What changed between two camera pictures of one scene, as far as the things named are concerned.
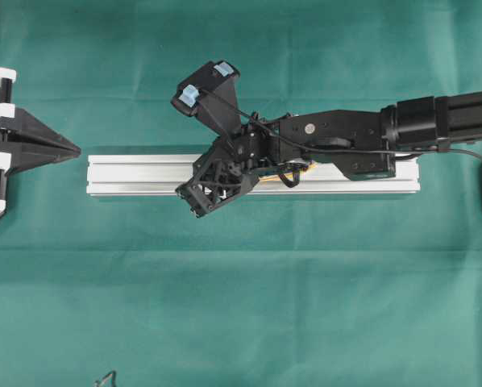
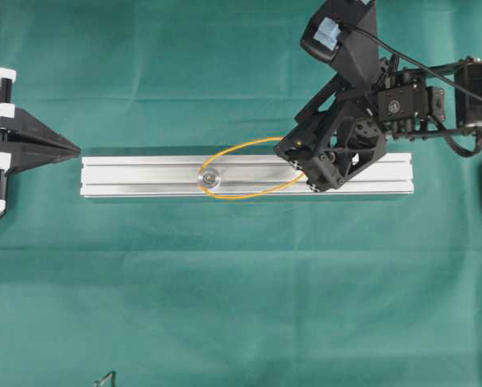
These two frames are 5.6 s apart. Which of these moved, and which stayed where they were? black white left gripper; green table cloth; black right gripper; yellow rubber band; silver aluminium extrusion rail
Moved: black right gripper; yellow rubber band
Stayed: green table cloth; black white left gripper; silver aluminium extrusion rail
